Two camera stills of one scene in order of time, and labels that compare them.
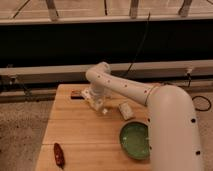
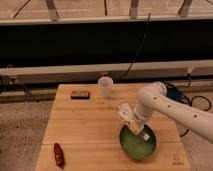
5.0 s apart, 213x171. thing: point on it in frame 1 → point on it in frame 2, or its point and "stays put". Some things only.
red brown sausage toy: (58, 155) stays put
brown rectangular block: (76, 95) stays put
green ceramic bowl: (135, 139) stays put
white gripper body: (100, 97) → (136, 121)
